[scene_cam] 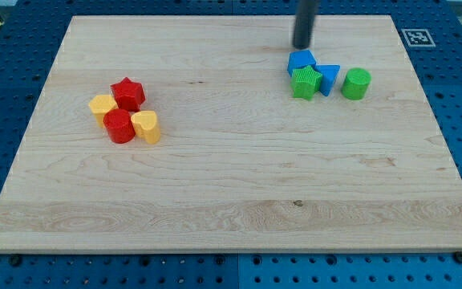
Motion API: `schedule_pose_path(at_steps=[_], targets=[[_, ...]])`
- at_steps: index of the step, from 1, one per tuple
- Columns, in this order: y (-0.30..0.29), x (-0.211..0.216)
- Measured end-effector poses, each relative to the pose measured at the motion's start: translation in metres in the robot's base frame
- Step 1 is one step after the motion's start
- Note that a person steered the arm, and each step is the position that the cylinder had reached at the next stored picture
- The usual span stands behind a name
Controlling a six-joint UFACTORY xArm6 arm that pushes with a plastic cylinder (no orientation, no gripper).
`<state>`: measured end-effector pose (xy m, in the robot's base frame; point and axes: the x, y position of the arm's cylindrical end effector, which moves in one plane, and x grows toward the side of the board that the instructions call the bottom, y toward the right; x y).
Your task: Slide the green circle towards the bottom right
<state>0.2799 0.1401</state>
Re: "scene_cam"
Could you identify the red star block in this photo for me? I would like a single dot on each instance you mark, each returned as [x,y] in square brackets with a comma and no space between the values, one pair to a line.
[129,95]

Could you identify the yellow hexagon block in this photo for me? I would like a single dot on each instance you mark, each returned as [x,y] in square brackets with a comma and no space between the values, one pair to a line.
[100,105]

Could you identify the white fiducial marker tag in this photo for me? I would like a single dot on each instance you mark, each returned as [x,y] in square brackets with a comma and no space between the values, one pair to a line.
[418,37]

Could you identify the blue cube block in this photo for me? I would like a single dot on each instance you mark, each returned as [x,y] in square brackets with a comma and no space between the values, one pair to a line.
[300,59]

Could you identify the red cylinder block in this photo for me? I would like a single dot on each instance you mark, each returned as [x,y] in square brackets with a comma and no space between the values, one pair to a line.
[119,126]

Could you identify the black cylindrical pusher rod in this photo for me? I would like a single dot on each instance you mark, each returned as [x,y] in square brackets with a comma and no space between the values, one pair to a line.
[304,23]

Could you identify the green star block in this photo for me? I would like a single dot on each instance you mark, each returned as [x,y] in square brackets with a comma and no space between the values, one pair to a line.
[305,82]

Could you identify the light wooden board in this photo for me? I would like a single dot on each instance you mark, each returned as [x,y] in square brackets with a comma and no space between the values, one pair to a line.
[241,165]

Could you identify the yellow heart block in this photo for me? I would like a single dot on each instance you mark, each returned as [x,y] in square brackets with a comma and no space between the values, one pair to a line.
[146,126]

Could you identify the blue triangle block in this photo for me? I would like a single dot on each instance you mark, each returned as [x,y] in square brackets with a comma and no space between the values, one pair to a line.
[329,74]

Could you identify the green cylinder block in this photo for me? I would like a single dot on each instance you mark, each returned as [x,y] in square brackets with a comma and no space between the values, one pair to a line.
[356,83]

